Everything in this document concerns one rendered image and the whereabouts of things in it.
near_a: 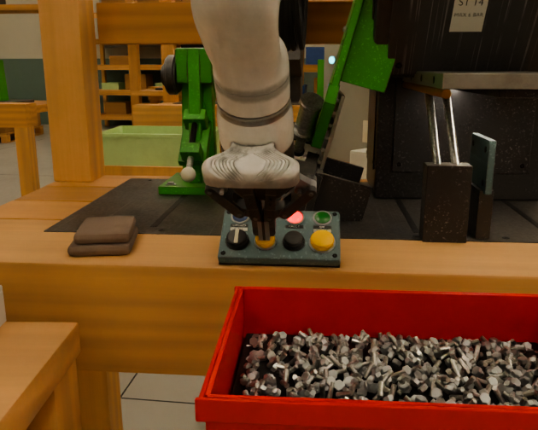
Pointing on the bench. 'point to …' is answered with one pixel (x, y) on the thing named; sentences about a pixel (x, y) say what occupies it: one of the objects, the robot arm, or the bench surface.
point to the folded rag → (104, 236)
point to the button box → (251, 256)
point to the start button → (322, 240)
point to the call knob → (236, 238)
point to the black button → (293, 240)
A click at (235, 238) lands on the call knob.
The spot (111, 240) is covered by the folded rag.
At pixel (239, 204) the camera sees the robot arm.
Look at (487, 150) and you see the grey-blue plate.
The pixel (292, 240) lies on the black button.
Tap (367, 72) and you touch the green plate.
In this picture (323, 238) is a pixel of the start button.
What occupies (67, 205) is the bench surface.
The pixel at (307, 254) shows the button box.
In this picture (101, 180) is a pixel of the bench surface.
